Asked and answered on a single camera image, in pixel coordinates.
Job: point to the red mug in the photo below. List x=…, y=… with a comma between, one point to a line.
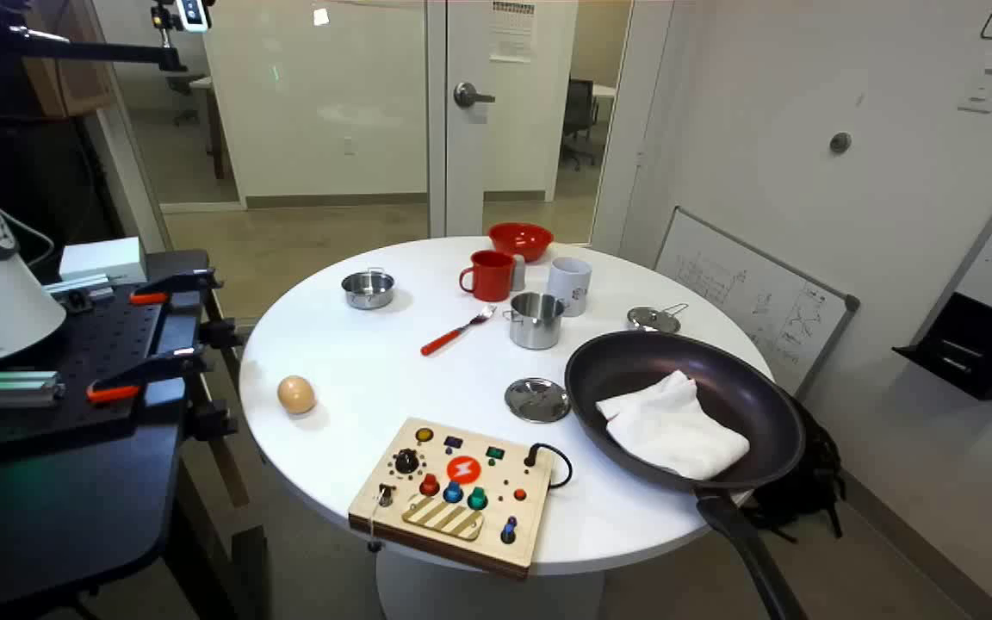
x=492, y=276

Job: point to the steel cup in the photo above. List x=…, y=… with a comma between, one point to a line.
x=537, y=329

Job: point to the red bowl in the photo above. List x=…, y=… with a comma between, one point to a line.
x=517, y=238

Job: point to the white printed mug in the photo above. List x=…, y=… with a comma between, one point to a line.
x=570, y=284

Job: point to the flat steel lid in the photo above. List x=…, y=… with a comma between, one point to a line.
x=537, y=402

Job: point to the small steel bowl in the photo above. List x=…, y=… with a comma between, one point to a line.
x=368, y=291

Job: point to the black frying pan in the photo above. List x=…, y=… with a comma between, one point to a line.
x=637, y=365

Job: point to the white folded cloth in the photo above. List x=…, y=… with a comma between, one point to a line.
x=671, y=430

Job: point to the black office chair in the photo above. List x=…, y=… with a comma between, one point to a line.
x=580, y=116

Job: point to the brown egg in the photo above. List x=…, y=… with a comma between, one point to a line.
x=299, y=392

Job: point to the black backpack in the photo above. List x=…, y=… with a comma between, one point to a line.
x=808, y=483

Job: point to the white box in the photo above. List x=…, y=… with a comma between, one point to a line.
x=102, y=260

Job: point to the wooden switch busy board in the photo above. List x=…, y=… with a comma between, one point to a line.
x=451, y=495

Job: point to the whiteboard leaning on wall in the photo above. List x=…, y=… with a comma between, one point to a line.
x=748, y=297

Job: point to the round grey wall knob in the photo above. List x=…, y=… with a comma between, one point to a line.
x=839, y=143

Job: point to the black wall tray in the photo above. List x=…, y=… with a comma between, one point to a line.
x=966, y=344

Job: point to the black camera boom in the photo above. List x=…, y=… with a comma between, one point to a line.
x=94, y=50

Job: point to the aluminium rail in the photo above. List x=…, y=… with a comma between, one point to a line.
x=1, y=387

